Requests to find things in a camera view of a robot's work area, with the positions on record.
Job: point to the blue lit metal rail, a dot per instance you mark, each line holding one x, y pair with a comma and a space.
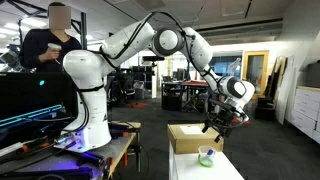
31, 115

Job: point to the black office chair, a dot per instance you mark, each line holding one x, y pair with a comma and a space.
126, 88

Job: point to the robot workbench with wooden edge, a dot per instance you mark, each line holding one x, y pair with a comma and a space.
116, 150

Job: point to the black computer monitor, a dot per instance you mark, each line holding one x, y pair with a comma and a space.
30, 93

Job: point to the grey box on cabinet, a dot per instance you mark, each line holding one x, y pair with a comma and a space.
314, 75

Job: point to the leaning white boards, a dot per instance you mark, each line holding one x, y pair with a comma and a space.
283, 90

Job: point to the person in dark sweater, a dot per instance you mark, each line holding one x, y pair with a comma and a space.
36, 43

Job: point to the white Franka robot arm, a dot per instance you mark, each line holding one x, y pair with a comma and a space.
90, 100

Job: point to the black box on floor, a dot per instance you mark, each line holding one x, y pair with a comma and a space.
265, 111

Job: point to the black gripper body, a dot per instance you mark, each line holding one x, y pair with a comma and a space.
222, 121

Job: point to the small white table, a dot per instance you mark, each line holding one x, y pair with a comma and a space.
206, 171

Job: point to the blue marker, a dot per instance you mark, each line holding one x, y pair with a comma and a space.
210, 153

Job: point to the yellow door frame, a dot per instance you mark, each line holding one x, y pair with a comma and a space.
245, 73

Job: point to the white handheld controller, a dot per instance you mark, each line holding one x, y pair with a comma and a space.
54, 46

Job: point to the white drawer cabinet wooden top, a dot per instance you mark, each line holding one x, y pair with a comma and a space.
305, 111

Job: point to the operator hand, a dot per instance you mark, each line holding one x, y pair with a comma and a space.
50, 54

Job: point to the brown cardboard box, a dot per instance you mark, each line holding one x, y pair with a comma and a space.
193, 141

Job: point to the dark office desk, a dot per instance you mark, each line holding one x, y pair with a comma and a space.
173, 98

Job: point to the red floor mat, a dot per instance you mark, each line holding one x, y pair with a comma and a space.
136, 105

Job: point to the clear cup with green base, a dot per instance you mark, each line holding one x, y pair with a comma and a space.
206, 161

